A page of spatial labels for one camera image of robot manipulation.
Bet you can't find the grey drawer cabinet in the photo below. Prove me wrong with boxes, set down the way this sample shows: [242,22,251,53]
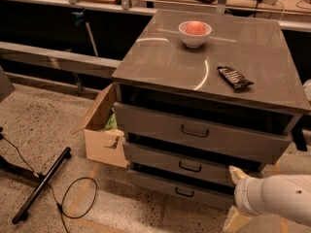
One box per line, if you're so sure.
[113,11,310,196]

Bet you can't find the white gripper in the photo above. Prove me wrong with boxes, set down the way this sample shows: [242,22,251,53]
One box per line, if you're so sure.
[223,166,263,233]

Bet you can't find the grey drawer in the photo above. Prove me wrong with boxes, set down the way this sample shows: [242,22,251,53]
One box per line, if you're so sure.
[114,102,291,164]
[123,142,260,187]
[128,170,234,210]

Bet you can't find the grey top drawer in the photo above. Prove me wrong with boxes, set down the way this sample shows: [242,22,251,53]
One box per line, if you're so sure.
[114,102,291,164]

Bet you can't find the grey bottom drawer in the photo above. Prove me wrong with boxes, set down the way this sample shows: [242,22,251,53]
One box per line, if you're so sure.
[128,170,234,210]

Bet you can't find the green bag in box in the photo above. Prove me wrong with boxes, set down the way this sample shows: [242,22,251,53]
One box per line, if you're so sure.
[104,109,118,130]

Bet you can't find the white ceramic bowl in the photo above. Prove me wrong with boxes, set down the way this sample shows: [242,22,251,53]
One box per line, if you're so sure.
[179,21,212,48]

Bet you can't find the red apple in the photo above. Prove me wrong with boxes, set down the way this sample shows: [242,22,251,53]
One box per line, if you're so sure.
[186,21,206,35]

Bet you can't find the cardboard box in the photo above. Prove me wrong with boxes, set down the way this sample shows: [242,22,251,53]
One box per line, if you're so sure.
[73,84,127,168]

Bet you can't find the black snack packet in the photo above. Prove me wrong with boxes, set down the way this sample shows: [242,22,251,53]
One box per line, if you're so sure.
[217,66,253,89]

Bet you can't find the black cable on floor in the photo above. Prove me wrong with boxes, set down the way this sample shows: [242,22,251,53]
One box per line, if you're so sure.
[0,133,98,233]

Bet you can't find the grey metal rail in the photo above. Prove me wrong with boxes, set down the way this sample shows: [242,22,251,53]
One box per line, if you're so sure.
[0,42,121,79]

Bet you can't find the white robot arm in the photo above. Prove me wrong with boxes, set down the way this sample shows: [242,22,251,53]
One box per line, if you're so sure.
[223,166,311,233]

